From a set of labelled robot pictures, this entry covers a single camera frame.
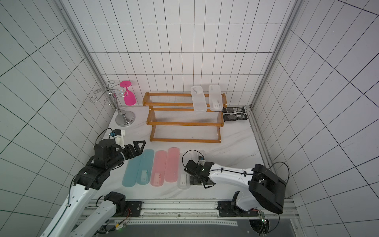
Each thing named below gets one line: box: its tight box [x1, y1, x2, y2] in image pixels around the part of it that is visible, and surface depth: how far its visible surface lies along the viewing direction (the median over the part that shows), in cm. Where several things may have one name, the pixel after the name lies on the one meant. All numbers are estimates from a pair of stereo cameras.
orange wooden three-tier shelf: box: [142, 91, 228, 144], surface depth 100 cm
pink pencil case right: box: [164, 147, 181, 183], surface depth 90 cm
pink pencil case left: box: [150, 150, 168, 187], surface depth 89 cm
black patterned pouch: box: [222, 106, 248, 122], surface depth 115 cm
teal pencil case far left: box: [121, 156, 143, 188], surface depth 85 cm
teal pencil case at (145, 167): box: [136, 149, 155, 186], surface depth 86 cm
